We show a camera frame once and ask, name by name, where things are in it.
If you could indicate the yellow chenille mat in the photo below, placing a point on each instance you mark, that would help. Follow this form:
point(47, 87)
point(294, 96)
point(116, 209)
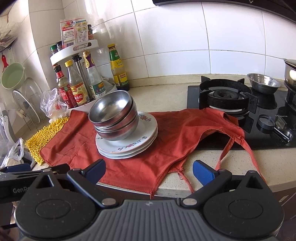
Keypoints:
point(44, 141)

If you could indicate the red cloth apron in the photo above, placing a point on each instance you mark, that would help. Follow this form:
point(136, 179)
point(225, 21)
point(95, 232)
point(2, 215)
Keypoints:
point(173, 139)

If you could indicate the small steel basin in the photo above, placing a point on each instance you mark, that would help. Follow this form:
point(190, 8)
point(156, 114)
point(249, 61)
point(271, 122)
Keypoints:
point(263, 83)

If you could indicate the black range hood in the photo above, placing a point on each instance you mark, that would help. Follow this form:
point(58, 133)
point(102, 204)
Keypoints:
point(231, 2)

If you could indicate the black burner grate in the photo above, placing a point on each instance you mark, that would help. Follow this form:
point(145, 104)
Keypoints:
point(251, 102)

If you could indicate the yellow-cap vinegar bottle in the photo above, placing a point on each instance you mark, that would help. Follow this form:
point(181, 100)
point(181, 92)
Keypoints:
point(77, 92)

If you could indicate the crumpled clear plastic bag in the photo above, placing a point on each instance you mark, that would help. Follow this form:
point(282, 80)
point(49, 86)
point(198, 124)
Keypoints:
point(13, 153)

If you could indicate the steel pot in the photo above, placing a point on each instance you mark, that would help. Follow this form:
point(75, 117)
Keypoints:
point(291, 71)

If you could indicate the purple-label clear sauce bottle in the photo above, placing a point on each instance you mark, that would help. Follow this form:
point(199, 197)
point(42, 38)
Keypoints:
point(92, 76)

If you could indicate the black-cap dark bottle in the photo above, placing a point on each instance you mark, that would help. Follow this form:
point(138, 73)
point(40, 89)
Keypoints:
point(59, 45)

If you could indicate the small white patterned-rim plate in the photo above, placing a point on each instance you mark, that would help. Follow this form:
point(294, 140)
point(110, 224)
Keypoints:
point(145, 129)

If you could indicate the pale green plastic colander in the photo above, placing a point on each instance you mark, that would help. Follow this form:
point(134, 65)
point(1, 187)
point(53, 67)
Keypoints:
point(12, 75)

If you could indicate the black glass gas stove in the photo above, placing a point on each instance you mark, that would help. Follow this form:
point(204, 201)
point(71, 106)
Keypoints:
point(254, 139)

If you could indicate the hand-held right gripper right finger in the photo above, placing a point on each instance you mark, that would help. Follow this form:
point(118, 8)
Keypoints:
point(204, 172)

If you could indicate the red-label spice jar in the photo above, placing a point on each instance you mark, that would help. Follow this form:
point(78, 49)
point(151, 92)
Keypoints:
point(90, 32)

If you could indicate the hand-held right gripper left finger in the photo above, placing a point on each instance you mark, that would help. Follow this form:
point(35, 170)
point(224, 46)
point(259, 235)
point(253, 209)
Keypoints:
point(96, 171)

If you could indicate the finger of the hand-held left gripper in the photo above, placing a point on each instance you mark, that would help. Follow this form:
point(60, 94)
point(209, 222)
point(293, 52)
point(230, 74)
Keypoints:
point(18, 167)
point(59, 168)

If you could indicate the clear plastic bag red print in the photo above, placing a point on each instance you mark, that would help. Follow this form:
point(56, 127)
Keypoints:
point(53, 106)

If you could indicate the green-label yellow sauce bottle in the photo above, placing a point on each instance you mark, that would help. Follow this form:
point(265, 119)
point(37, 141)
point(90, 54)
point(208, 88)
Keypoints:
point(116, 62)

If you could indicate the red-cap soy sauce bottle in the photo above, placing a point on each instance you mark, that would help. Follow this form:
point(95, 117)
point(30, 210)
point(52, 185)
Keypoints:
point(64, 92)

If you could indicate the large white floral plate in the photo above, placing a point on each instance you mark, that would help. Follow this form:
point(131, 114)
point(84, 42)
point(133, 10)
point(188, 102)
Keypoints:
point(120, 157)

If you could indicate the glass pot lid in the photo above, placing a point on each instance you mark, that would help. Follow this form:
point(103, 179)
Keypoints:
point(26, 102)

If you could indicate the medium white floral plate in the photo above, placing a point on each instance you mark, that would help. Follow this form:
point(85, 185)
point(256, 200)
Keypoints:
point(120, 153)

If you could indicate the green-cap dark bottle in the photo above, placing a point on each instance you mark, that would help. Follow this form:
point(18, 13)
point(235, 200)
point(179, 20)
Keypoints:
point(54, 49)

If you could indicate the white two-tier condiment rack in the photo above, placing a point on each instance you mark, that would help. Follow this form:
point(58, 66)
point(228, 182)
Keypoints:
point(69, 49)

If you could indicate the white and yellow seasoning packet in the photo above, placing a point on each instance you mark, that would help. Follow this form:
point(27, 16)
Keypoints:
point(82, 30)

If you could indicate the white and red seasoning packet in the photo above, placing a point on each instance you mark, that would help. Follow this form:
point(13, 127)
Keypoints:
point(68, 32)

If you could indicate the black stove knob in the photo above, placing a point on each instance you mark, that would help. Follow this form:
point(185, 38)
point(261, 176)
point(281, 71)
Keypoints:
point(266, 124)

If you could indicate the red fish wall hook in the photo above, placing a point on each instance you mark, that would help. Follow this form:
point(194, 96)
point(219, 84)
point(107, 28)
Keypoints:
point(4, 62)

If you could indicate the stainless steel bowl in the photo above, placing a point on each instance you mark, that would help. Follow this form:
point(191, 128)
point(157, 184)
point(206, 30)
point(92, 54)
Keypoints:
point(118, 136)
point(108, 109)
point(124, 125)

